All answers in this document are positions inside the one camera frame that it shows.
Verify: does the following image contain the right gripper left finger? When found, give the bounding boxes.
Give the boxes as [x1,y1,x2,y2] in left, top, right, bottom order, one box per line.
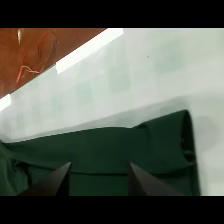
[18,161,72,197]

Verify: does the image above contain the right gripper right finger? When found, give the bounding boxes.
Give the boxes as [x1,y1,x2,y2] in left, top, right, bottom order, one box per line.
[127,162,184,197]

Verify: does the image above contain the dark green shirt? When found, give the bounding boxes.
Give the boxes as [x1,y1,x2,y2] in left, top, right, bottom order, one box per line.
[0,109,201,197]

